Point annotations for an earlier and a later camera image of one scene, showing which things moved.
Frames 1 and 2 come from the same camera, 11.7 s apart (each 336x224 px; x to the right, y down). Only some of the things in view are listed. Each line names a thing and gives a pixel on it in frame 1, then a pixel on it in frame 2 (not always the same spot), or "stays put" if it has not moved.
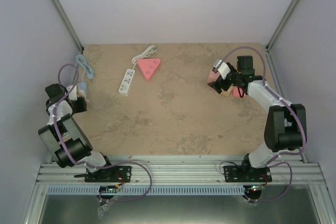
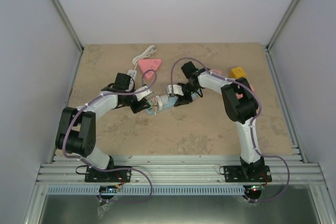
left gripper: x=83 y=106 -> x=139 y=107
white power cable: x=149 y=50 stays put
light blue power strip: x=82 y=86 -> x=171 y=102
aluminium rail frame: x=183 y=170 stays put
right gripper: x=215 y=85 -> x=182 y=100
